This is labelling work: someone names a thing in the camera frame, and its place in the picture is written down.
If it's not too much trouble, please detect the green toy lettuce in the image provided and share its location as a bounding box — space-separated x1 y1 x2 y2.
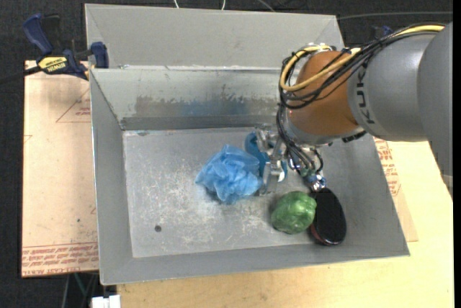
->
270 190 318 236

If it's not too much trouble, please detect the black and red oval object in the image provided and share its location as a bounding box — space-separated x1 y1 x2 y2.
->
308 187 348 247

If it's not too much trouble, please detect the grey metal bin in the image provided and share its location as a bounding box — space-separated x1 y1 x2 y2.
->
84 3 411 286

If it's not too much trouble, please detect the light blue crumpled plastic bag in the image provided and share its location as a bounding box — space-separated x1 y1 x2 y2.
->
194 143 264 205

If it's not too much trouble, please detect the brown cardboard board red print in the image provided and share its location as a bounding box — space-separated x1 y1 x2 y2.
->
20 60 419 279

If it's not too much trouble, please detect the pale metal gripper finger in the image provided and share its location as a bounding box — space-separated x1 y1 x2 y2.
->
269 163 287 194
258 160 274 196

